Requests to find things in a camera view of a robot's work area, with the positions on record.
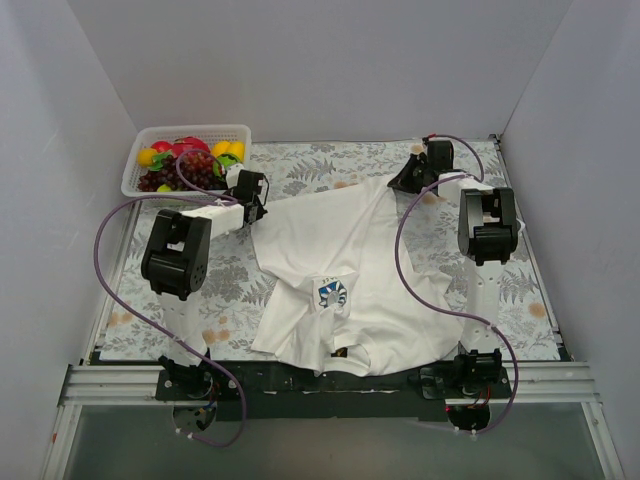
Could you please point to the aluminium frame rail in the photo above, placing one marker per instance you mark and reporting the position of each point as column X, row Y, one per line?
column 539, row 382

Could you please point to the yellow toy bell pepper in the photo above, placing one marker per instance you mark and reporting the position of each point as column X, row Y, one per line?
column 234, row 149

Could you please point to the white plastic basket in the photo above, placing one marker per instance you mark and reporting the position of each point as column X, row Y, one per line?
column 209, row 133

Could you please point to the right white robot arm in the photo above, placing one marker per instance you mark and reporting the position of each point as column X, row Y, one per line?
column 487, row 235

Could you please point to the green toy watermelon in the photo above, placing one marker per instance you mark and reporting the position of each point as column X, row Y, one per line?
column 223, row 162

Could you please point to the red toy apple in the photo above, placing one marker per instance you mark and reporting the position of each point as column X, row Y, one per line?
column 163, row 148

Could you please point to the purple toy grapes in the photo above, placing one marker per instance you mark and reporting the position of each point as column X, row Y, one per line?
column 196, row 168

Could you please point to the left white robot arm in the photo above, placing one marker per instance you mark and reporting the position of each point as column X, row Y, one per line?
column 175, row 264

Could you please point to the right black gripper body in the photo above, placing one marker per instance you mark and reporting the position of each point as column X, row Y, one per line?
column 410, row 173

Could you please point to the round painted brooch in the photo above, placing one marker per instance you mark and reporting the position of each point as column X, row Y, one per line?
column 331, row 298

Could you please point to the pink dragon fruit toy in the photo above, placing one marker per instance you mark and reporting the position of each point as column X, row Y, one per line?
column 189, row 143

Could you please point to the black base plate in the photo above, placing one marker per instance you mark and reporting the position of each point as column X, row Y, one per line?
column 278, row 391

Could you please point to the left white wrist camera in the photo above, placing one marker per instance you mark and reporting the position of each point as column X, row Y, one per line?
column 232, row 174

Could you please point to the orange toy fruit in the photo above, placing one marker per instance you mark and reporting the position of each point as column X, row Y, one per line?
column 145, row 157

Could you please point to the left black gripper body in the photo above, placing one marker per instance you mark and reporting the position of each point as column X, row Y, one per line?
column 255, row 211

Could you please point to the white t-shirt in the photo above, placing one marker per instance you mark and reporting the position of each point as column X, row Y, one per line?
column 392, row 318

